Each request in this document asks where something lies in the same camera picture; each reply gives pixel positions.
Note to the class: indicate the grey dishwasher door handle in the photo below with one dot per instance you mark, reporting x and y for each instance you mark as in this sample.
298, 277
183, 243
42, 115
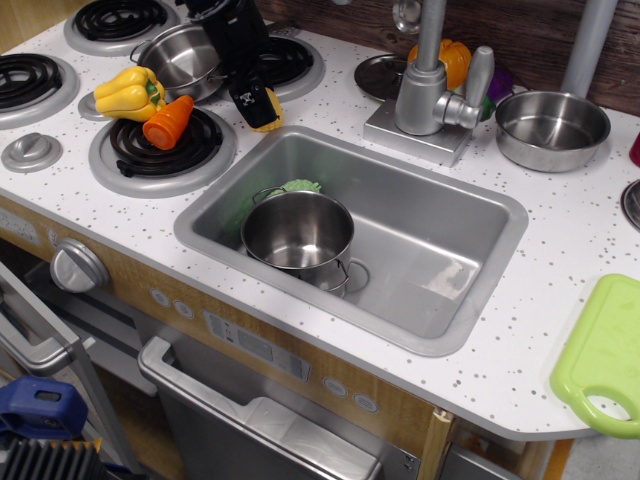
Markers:
222, 434

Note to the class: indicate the back right stove burner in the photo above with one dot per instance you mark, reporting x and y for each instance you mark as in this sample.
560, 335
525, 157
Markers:
293, 66

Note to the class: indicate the steel pot in sink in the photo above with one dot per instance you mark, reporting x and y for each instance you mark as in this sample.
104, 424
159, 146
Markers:
307, 235

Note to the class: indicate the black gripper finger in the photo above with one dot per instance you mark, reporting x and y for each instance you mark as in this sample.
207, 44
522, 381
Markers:
245, 89

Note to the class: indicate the grey toy faucet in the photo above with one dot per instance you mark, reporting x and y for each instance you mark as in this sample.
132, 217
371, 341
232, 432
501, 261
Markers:
427, 120

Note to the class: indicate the round lid at right edge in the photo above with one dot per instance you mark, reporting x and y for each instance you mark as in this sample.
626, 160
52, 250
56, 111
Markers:
630, 204

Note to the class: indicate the orange toy carrot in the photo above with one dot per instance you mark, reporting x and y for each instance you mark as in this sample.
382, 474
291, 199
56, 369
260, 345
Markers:
164, 129

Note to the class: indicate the back left stove burner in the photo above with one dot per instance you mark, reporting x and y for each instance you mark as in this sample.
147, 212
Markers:
115, 27

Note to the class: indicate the grey knob on countertop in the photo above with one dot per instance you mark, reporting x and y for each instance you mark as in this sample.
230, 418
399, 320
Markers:
31, 153

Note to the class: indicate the front left stove burner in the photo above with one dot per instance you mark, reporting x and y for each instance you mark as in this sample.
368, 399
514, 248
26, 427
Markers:
34, 87

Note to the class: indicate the grey oven door handle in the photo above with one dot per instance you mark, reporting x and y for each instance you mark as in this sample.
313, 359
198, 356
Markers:
32, 333

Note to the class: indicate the dark round pot lid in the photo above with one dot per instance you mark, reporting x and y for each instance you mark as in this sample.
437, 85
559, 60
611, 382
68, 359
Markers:
380, 77

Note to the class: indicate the purple toy eggplant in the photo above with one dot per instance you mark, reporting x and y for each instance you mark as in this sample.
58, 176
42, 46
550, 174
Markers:
500, 87

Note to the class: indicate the blue clamp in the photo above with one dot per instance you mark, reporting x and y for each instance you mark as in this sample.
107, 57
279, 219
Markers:
41, 408

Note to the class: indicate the yellow toy corn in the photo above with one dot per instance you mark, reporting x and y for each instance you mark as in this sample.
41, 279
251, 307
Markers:
267, 115

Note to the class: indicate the grey vertical pole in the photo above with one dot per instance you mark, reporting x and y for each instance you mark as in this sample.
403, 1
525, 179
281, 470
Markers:
589, 42

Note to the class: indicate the grey oven dial knob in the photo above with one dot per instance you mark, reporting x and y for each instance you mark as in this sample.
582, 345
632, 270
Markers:
75, 268

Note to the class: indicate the steel pot on stove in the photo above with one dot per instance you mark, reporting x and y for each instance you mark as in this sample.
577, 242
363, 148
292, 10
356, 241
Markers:
183, 60

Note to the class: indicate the yellow toy bell pepper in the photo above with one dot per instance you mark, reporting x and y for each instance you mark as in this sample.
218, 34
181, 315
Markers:
134, 94

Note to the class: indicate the stove burner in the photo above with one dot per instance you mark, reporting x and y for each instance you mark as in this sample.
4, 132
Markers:
115, 27
293, 66
124, 161
34, 87

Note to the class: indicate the green toy lettuce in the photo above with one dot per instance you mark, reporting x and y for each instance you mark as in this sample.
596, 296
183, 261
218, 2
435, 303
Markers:
302, 186

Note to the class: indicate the orange toy pepper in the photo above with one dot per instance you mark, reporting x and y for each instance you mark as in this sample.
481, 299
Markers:
456, 58

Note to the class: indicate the front right stove burner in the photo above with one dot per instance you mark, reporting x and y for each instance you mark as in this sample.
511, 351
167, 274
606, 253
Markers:
124, 161

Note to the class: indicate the grey plastic sink basin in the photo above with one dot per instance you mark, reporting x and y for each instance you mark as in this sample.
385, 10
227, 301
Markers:
428, 250

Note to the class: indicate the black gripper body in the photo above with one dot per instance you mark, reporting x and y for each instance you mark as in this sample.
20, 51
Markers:
236, 30

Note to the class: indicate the steel ladle spoon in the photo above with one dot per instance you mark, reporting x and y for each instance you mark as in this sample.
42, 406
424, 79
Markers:
406, 15

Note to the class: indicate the red object at edge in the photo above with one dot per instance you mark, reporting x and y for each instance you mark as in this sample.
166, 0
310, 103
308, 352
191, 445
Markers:
634, 152

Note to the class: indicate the green plastic cutting board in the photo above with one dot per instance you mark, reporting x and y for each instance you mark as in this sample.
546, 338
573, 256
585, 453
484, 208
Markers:
597, 372

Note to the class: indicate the steel bowl right of faucet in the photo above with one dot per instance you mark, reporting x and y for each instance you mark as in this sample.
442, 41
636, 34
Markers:
550, 132

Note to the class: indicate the grey knob between burners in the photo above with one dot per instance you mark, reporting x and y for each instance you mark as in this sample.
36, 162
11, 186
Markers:
87, 109

